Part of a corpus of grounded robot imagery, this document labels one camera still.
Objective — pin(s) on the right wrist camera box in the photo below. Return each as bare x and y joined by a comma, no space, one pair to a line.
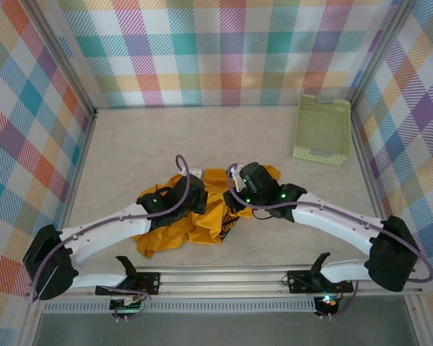
237,180

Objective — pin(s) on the aluminium side rail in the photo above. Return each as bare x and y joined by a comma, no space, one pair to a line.
366,162
81,162

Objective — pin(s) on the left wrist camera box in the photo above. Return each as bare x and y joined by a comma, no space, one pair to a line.
197,173

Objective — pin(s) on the aluminium frame leg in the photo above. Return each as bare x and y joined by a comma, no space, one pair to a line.
29,337
420,331

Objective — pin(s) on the yellow t-shirt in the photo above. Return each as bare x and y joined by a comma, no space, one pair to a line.
202,230

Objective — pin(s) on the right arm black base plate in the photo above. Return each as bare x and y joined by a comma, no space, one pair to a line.
297,281

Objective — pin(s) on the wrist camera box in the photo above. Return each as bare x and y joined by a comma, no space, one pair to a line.
237,180
197,173

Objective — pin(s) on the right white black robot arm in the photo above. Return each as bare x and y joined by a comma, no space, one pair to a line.
332,220

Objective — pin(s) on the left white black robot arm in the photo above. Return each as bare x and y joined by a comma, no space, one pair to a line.
104,230

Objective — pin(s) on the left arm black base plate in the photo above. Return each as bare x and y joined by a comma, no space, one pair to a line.
152,283

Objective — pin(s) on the light green plastic basket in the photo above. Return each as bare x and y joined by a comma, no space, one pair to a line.
321,126

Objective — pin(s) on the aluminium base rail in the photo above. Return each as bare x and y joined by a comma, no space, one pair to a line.
220,283

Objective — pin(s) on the aluminium corner post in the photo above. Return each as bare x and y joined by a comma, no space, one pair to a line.
64,54
376,54

